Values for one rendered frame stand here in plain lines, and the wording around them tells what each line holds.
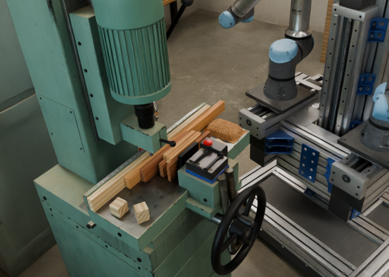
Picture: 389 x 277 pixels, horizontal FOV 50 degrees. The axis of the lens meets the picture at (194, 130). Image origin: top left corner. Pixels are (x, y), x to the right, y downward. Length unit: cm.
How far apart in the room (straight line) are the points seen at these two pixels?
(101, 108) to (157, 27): 34
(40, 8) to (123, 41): 27
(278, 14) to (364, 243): 319
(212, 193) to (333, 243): 99
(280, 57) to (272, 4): 305
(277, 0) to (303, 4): 293
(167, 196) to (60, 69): 49
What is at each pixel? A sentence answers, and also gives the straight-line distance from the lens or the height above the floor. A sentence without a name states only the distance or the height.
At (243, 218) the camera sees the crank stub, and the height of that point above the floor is 93.
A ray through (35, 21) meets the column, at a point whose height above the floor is 139.
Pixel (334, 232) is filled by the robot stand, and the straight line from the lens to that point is 214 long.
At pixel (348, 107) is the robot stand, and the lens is 180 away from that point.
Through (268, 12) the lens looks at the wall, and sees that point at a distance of 486.
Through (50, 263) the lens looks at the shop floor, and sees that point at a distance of 241.
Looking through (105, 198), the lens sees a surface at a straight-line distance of 129.
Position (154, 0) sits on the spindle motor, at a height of 147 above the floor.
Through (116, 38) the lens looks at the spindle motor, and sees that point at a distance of 107.
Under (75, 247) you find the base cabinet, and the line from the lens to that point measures 170.
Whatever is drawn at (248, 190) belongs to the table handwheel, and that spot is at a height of 95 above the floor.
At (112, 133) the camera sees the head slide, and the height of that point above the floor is 105.
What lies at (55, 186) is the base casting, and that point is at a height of 80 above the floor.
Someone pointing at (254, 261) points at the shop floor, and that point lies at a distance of 224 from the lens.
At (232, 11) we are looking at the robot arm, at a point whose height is 116.
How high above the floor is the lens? 180
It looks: 36 degrees down
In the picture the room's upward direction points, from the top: 4 degrees counter-clockwise
